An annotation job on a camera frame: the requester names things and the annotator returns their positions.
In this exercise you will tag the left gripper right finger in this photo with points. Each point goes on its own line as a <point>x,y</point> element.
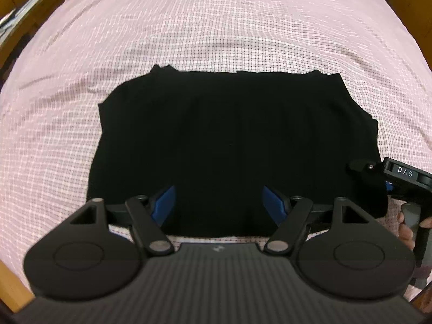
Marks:
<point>295,217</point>

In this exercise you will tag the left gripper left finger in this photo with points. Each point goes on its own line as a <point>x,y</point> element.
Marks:
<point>144,216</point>

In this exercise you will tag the black garment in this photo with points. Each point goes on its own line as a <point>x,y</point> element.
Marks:
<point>220,138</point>

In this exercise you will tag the right hand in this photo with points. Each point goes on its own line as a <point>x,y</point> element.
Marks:
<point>405,234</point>

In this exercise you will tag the wooden dresser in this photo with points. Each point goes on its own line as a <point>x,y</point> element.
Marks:
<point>416,17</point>

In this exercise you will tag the pink checked bedsheet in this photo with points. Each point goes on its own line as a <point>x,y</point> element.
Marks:
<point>50,125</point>

